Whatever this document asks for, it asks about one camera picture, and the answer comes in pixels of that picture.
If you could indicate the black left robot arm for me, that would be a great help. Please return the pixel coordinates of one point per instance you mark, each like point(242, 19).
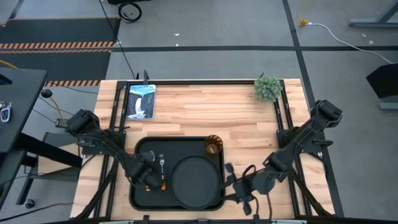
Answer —
point(102, 140)

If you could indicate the black hazard striped floor mat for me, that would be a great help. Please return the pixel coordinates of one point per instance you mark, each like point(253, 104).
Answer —
point(56, 32)

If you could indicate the grey table leg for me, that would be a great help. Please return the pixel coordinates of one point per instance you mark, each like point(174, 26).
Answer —
point(376, 21)

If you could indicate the key fob with keys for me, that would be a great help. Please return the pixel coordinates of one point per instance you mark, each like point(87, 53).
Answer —
point(5, 112)

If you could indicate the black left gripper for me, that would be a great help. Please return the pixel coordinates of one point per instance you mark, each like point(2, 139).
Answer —
point(143, 171)

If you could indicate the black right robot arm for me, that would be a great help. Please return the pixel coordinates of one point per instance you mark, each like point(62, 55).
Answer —
point(298, 137)

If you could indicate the waterfall picture card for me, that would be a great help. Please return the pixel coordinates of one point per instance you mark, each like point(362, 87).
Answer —
point(140, 102)

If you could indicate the black aluminium rig frame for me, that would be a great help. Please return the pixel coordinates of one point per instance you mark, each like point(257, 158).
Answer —
point(202, 82)

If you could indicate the black round plate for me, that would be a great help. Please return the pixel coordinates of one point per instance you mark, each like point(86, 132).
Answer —
point(196, 183)

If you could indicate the black rectangular serving tray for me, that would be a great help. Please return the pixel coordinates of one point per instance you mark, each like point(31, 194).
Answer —
point(149, 202)

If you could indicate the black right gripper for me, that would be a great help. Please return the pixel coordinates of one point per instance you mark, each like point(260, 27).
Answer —
point(244, 188)

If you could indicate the black side desk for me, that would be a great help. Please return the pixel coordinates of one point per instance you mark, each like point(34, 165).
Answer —
point(18, 102)

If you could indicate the round green potted plant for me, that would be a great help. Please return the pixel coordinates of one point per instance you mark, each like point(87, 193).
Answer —
point(268, 89)

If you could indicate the black floor box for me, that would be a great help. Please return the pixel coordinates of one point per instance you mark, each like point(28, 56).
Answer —
point(384, 80)

